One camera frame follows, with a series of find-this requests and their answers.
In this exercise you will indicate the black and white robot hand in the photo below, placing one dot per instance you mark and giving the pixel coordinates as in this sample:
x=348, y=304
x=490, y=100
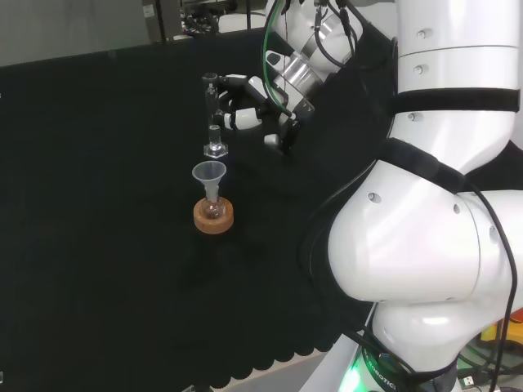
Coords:
x=245, y=118

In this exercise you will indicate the clear glass graduated cylinder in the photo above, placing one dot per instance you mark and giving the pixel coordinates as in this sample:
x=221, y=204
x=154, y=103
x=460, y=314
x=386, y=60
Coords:
x=213, y=139

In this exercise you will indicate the clear plastic funnel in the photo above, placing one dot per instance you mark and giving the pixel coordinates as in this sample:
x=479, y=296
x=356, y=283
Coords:
x=208, y=171

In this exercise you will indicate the round-bottom glass flask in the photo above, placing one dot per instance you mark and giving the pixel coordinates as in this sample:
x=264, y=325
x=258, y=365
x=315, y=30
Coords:
x=212, y=209

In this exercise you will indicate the black pole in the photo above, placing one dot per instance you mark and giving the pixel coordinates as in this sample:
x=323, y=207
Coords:
x=248, y=14

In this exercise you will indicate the grey metal cabinet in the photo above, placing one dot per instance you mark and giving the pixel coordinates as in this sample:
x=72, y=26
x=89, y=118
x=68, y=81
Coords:
x=157, y=18

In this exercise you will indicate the black bench cloth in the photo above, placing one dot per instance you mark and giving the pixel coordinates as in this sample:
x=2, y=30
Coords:
x=102, y=204

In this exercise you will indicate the yellow stop button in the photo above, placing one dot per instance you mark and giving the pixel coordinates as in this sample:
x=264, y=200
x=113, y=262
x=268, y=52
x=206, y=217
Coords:
x=492, y=332

